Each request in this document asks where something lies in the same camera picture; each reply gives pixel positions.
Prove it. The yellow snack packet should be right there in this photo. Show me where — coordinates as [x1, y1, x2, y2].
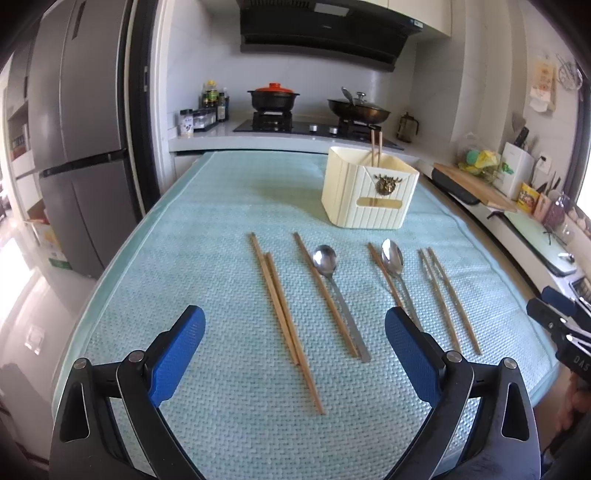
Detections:
[518, 182, 542, 214]

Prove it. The steel spoon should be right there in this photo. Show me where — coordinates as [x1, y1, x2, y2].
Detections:
[381, 239, 423, 330]
[312, 244, 372, 363]

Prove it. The seasoning rack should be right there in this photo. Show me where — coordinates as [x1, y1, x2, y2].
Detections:
[191, 107, 220, 132]

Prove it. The yellow plastic bag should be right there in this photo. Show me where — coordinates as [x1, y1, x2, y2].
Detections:
[457, 145, 503, 180]

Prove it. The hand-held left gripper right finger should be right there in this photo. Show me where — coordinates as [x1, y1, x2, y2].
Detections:
[384, 306, 541, 480]

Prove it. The white knife block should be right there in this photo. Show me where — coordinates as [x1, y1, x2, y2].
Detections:
[500, 141, 536, 198]

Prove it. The wall hanging paper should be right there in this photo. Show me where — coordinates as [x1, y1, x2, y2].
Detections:
[528, 59, 558, 112]

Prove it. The dark wok with lid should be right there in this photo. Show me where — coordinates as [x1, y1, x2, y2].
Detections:
[327, 86, 392, 127]

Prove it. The black pot with orange lid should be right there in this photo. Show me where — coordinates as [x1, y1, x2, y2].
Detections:
[247, 82, 301, 113]

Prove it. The person's right hand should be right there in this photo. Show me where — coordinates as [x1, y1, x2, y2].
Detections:
[554, 371, 591, 435]

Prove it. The teal woven table mat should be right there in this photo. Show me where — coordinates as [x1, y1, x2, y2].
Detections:
[52, 150, 559, 478]

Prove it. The cream ribbed utensil holder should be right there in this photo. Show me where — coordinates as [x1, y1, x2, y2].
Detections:
[321, 146, 420, 230]

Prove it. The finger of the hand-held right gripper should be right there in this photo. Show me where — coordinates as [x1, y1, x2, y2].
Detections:
[541, 286, 591, 320]
[527, 298, 579, 341]

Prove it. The metal wire hook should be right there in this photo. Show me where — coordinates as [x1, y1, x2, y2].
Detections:
[555, 52, 585, 89]

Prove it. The wooden cutting board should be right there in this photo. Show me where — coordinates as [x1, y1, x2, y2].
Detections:
[433, 162, 519, 213]

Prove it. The black gas stove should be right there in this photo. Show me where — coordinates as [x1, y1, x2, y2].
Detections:
[233, 111, 405, 151]

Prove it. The black range hood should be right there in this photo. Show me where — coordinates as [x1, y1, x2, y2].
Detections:
[239, 0, 424, 73]

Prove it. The grey refrigerator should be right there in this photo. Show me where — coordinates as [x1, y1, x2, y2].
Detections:
[25, 0, 145, 280]

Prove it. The pale green board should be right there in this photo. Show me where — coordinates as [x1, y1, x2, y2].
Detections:
[502, 210, 579, 278]

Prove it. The cardboard box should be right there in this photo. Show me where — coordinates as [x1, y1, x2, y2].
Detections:
[25, 220, 74, 274]

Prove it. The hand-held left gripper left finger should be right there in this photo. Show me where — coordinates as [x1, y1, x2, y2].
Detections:
[50, 305, 206, 480]

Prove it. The glass press pot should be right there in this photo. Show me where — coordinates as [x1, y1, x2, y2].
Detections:
[397, 112, 419, 144]

